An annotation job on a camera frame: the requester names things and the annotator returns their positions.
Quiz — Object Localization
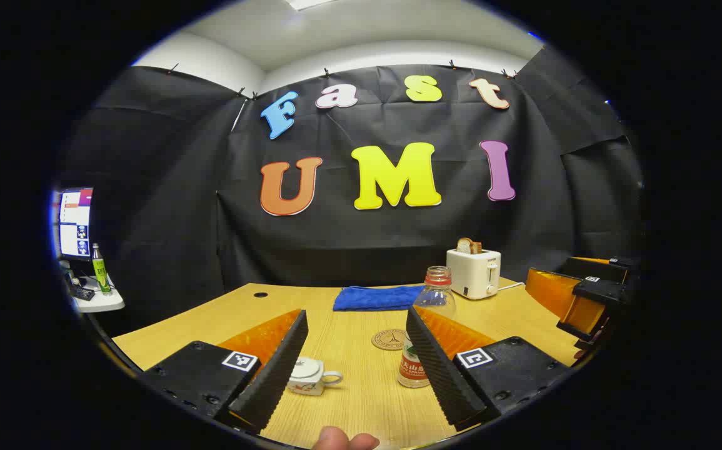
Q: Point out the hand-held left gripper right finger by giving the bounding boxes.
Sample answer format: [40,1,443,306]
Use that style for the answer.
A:
[405,305,569,433]

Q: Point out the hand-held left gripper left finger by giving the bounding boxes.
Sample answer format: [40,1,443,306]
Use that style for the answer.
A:
[142,309,309,434]

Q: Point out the white teacup lid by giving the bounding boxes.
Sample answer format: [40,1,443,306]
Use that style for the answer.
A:
[291,357,325,379]

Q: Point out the white teacup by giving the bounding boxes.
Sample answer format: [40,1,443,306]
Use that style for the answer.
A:
[287,366,344,396]

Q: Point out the round brown coaster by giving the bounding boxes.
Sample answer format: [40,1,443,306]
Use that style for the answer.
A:
[371,329,408,351]

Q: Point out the clear water bottle red label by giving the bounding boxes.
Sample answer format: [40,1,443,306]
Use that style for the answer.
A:
[398,266,456,389]

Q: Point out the green drink bottle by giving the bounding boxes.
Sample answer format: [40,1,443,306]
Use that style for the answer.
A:
[91,244,113,296]

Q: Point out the white toaster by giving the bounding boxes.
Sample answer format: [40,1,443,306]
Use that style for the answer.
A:
[446,248,502,301]

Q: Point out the blue towel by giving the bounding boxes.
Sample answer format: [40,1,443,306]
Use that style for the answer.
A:
[333,285,427,312]

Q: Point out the black backdrop cloth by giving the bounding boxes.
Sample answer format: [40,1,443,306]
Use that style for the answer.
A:
[61,47,644,332]

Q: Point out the white side table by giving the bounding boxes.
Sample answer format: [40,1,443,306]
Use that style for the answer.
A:
[64,275,126,313]

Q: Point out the computer monitor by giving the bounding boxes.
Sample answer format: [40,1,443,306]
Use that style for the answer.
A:
[54,187,94,260]

